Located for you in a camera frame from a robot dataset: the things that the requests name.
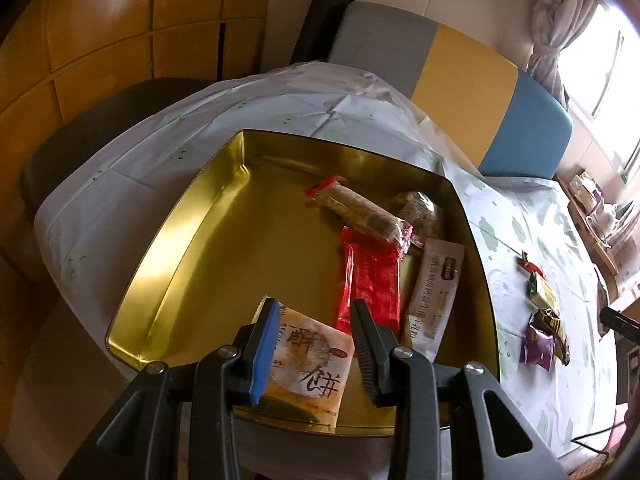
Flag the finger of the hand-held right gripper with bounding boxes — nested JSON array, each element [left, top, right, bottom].
[[600, 306, 640, 346]]

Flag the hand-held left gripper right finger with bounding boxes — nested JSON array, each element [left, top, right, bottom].
[[350, 300, 571, 480]]

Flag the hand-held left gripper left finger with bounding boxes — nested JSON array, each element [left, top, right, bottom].
[[65, 298, 283, 480]]

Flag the yellow pastry packet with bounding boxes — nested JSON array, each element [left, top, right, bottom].
[[252, 297, 357, 433]]

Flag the dark brown candy packet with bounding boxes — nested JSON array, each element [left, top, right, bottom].
[[531, 307, 572, 366]]

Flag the plain red snack packet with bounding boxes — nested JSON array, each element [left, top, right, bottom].
[[335, 226, 403, 336]]

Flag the green candy packet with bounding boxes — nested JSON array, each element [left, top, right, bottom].
[[525, 274, 560, 311]]

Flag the purple candy packet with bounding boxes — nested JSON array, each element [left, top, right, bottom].
[[519, 324, 557, 372]]

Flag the long white sachet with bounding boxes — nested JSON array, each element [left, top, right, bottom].
[[404, 238, 466, 358]]

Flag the red gold patterned candy packet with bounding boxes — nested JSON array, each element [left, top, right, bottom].
[[520, 250, 546, 277]]

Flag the red tin box gold inside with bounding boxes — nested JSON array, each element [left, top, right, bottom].
[[105, 129, 501, 436]]

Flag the nut bar packet red ends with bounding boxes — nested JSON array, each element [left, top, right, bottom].
[[304, 176, 413, 256]]

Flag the clear brown cake packet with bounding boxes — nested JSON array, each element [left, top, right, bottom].
[[390, 190, 446, 248]]

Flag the wooden side table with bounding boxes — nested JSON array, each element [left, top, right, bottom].
[[557, 170, 640, 311]]

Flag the white teapot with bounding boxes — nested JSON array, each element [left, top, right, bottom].
[[585, 200, 621, 241]]

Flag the patterned tissue box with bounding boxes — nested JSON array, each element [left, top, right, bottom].
[[567, 172, 601, 211]]

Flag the white tablecloth green cloud print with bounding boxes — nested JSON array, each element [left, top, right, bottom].
[[34, 60, 628, 480]]

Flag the window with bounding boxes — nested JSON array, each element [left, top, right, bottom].
[[555, 5, 640, 181]]

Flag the dark grey chair seat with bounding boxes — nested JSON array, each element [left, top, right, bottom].
[[20, 77, 221, 211]]

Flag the grey yellow blue chair back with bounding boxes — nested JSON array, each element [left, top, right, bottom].
[[327, 1, 573, 179]]

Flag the tied beige curtain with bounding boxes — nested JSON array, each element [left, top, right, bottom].
[[527, 0, 608, 111]]

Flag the thin black cable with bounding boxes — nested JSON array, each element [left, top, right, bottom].
[[571, 422, 628, 453]]

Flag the black padded post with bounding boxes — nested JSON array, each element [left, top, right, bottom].
[[292, 0, 358, 63]]

